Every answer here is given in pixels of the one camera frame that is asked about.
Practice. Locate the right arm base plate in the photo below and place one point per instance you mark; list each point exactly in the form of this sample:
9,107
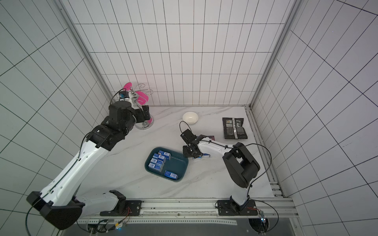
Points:
231,208

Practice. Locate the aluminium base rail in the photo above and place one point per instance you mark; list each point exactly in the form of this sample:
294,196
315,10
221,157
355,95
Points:
195,211

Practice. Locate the pink cup lower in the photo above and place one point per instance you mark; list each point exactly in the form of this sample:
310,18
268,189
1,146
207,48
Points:
142,98

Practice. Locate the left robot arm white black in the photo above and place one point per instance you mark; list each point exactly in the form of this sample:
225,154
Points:
58,203

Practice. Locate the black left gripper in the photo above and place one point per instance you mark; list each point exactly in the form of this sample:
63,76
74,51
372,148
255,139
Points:
139,112

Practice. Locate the black snack bag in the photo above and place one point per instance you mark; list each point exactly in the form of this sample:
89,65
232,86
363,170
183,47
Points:
233,128

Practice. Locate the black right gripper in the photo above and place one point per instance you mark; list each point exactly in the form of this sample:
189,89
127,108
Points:
190,150

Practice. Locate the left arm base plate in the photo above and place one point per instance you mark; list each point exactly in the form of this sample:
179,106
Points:
124,208

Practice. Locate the pink cup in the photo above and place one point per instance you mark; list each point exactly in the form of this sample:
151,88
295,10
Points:
128,86
142,98

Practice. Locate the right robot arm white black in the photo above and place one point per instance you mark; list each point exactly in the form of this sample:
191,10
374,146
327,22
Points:
241,165

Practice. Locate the pink cup upper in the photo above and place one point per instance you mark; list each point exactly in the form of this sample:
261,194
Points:
128,86

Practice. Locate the blue tissue pack front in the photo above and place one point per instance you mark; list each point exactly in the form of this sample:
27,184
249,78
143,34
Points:
171,175

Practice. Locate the white bowl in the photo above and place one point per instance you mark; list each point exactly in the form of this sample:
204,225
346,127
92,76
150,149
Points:
190,117

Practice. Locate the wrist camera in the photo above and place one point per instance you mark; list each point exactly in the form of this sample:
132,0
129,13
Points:
188,136
123,95

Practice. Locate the chrome cup holder stand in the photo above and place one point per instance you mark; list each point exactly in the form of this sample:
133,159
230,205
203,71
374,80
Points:
143,110

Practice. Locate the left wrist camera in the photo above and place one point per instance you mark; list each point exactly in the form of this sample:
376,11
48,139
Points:
123,95

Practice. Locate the light blue tissue pack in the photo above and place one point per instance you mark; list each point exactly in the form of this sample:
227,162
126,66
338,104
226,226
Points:
200,157

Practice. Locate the teal storage tray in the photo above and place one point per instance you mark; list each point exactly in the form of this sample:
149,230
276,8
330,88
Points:
176,163

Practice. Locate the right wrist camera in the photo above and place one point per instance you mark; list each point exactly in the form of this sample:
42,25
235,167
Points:
188,136

